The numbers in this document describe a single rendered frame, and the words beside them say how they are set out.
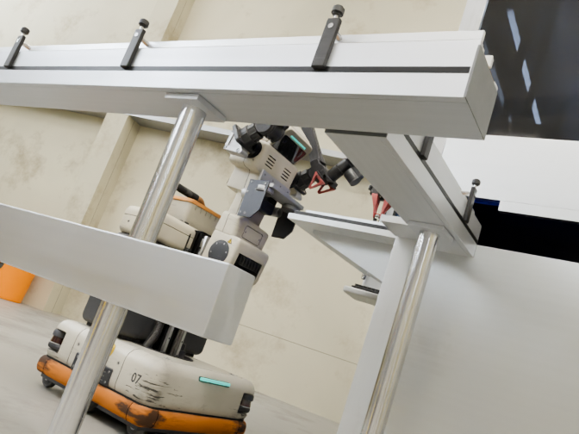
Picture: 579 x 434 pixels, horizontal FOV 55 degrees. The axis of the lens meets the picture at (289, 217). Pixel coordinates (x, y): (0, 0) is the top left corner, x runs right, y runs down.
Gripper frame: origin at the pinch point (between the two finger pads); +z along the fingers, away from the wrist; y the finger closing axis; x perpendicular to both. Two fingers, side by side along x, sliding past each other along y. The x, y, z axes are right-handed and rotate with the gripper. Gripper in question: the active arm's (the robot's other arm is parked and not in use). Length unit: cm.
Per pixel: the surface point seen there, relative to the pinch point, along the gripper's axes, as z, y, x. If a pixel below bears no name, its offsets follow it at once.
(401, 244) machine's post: 12.1, 12.6, -17.5
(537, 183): -11, 44, -26
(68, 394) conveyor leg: 70, -24, -89
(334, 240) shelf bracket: 11.8, -11.1, -1.1
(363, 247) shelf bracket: 12.3, -0.8, -3.8
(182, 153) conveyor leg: 23, -21, -88
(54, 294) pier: 67, -378, 330
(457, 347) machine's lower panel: 36, 34, -23
